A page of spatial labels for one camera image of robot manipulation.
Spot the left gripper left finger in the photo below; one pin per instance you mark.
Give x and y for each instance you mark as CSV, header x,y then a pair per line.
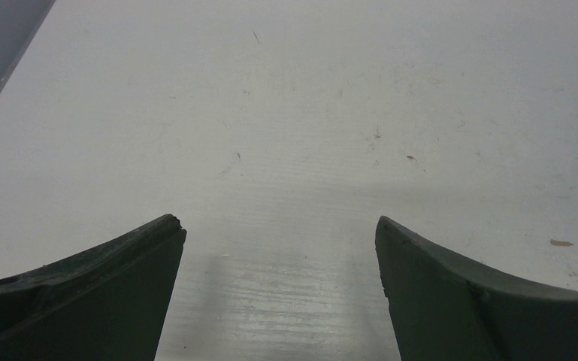
x,y
105,303

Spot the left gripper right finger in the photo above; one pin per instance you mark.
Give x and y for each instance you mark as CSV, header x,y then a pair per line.
x,y
445,306

